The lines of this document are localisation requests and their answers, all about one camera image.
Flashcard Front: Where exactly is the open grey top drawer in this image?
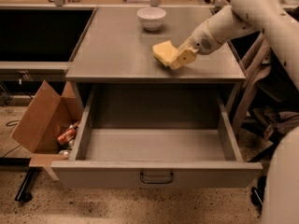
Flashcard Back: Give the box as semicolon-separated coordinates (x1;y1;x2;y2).
50;83;263;189

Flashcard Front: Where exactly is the brown cardboard box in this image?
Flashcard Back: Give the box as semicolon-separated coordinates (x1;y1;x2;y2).
11;81;83;167

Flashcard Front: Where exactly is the red soda can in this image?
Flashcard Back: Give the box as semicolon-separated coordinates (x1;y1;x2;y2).
56;128;77;146

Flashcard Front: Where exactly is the silver can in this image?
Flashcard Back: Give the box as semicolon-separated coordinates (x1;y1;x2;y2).
59;149;71;157

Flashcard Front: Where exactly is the grey drawer cabinet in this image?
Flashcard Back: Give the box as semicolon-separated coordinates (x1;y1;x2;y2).
66;7;244;129

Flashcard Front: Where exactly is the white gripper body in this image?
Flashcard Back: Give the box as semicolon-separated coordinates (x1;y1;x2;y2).
191;21;221;55

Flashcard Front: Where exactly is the black table leg base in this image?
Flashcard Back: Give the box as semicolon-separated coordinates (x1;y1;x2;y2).
15;167;38;203

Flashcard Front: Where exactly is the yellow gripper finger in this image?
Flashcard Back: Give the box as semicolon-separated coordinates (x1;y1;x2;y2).
168;37;198;70

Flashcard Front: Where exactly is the yellow sponge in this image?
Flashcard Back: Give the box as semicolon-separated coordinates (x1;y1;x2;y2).
152;40;178;68

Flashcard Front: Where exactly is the white bowl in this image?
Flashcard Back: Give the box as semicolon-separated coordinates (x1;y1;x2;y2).
137;7;166;31

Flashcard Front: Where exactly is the black drawer handle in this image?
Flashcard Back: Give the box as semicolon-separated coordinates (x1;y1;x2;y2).
139;172;175;185

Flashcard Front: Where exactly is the blue shoe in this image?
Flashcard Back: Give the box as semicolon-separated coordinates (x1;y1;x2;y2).
250;176;266;212

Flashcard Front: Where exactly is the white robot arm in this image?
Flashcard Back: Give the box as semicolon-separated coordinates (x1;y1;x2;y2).
178;0;299;224

